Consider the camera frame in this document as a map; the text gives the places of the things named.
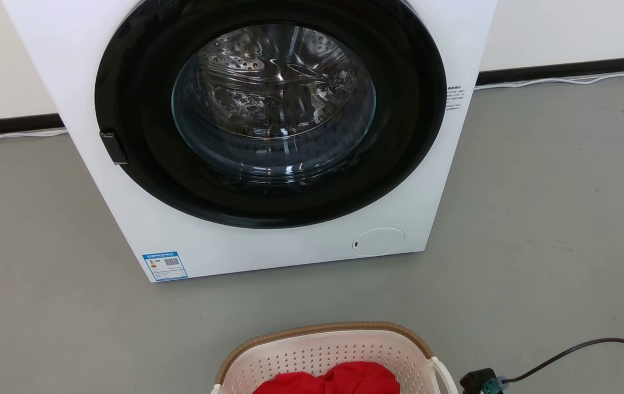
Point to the red garment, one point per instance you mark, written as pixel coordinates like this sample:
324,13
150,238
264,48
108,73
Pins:
344,380

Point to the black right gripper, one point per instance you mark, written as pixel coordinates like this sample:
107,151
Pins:
474,382

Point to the white front-load washing machine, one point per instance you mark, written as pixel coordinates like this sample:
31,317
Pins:
126,219

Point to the small black text sticker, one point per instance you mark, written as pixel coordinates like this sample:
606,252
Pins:
454,98

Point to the blue energy label sticker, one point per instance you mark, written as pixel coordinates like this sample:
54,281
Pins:
165,266

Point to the round black glass washer door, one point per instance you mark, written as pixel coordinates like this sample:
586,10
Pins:
136,82

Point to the round white filter cover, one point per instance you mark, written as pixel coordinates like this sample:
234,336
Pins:
378,242

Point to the white perforated laundry basket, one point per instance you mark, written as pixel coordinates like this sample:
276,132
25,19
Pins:
317,350

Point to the black skirting board strip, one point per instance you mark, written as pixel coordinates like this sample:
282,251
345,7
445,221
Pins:
563,70
11,125

